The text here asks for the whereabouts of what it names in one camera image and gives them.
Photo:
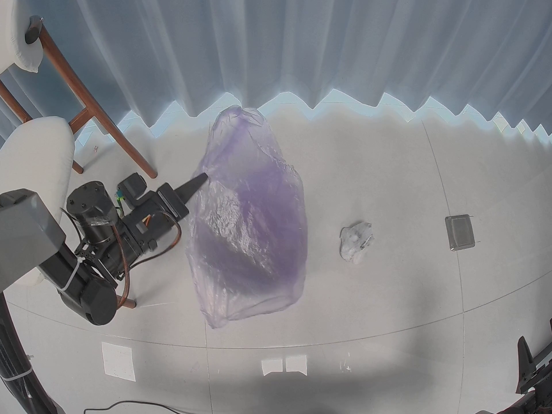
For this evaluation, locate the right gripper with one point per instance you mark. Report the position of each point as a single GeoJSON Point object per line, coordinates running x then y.
{"type": "Point", "coordinates": [541, 375]}

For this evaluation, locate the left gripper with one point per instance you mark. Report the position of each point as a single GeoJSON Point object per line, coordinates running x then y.
{"type": "Point", "coordinates": [149, 227]}

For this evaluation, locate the purple plastic bag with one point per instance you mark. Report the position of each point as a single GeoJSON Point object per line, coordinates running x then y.
{"type": "Point", "coordinates": [250, 214]}

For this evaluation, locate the clear plastic wrapper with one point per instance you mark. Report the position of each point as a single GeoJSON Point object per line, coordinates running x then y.
{"type": "Point", "coordinates": [356, 239]}

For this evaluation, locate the white cushioned wooden chair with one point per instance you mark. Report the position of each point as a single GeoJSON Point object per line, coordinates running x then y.
{"type": "Point", "coordinates": [34, 158]}

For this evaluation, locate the pale blue curtain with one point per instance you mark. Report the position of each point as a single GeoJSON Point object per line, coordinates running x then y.
{"type": "Point", "coordinates": [302, 37]}

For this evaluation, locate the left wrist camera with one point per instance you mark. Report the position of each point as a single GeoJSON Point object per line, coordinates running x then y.
{"type": "Point", "coordinates": [133, 187]}

